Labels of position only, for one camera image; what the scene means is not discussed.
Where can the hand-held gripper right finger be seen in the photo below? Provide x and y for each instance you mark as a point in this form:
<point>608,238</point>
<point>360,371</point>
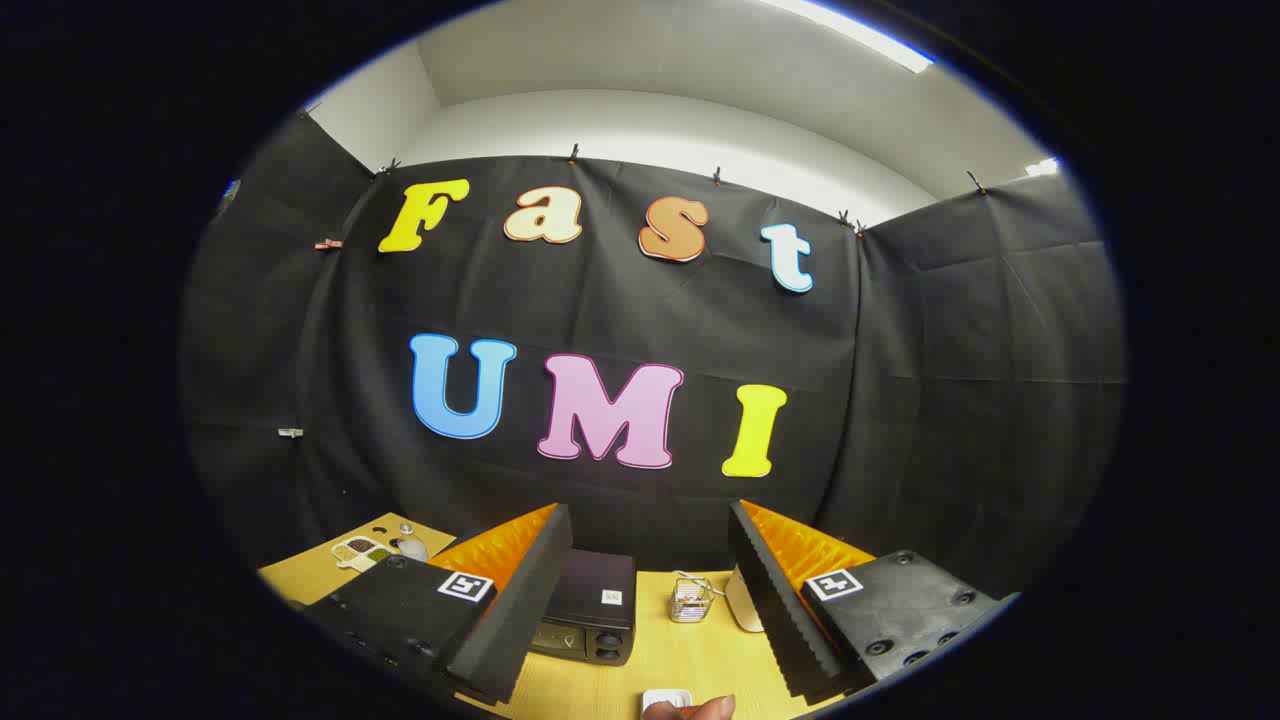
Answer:
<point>775,610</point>

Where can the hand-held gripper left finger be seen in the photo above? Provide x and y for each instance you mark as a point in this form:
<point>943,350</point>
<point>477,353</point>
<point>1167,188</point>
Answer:
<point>520,610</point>

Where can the black toaster oven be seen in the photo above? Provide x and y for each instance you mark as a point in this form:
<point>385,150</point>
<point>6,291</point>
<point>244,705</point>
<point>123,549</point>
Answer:
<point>595,600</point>

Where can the white toaster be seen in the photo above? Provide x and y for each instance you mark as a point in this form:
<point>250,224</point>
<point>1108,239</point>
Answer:
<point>742,605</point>

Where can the clear plastic bottle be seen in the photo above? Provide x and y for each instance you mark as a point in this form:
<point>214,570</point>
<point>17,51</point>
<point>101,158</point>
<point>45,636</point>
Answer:
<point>410,545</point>

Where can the white rectangular dish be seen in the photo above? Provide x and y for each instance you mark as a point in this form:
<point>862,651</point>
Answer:
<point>665,696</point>

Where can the white divided dish with grains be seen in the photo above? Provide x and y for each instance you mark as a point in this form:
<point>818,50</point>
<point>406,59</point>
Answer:
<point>358,550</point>

